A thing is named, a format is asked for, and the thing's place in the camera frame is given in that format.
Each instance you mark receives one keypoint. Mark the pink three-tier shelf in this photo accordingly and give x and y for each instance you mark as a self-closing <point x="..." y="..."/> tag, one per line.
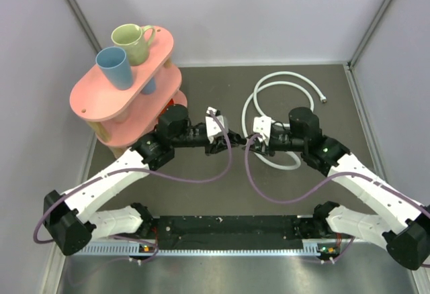
<point x="119" y="118"/>

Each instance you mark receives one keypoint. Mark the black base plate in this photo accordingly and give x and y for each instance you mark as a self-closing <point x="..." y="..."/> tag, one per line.
<point x="290" y="226"/>

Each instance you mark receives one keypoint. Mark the small blue cup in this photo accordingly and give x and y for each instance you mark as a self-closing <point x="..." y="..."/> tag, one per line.
<point x="150" y="87"/>

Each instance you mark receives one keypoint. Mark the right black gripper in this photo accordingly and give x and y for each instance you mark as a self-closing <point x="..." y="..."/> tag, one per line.
<point x="261" y="147"/>

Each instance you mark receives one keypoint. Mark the blue plastic cup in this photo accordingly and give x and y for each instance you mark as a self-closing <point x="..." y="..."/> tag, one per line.
<point x="114" y="64"/>

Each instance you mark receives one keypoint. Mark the orange bowl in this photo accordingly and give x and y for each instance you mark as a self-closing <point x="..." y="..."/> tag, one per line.
<point x="171" y="102"/>

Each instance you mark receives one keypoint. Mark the green ceramic mug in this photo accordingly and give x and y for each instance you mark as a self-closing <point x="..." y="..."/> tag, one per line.
<point x="135" y="40"/>

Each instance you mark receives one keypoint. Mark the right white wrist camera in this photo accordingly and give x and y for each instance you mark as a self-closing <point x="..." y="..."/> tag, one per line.
<point x="262" y="127"/>

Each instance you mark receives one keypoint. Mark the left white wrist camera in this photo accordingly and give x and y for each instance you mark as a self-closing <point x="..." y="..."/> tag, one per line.
<point x="216" y="124"/>

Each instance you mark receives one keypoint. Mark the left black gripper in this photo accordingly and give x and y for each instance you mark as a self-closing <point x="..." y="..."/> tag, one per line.
<point x="218" y="145"/>

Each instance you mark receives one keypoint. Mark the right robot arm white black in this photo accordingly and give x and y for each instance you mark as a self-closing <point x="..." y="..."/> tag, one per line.
<point x="399" y="224"/>

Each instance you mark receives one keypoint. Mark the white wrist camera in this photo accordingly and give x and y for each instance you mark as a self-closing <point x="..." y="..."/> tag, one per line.
<point x="216" y="124"/>
<point x="262" y="127"/>

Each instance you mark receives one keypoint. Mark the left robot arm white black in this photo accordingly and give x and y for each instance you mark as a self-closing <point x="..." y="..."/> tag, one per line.
<point x="74" y="218"/>

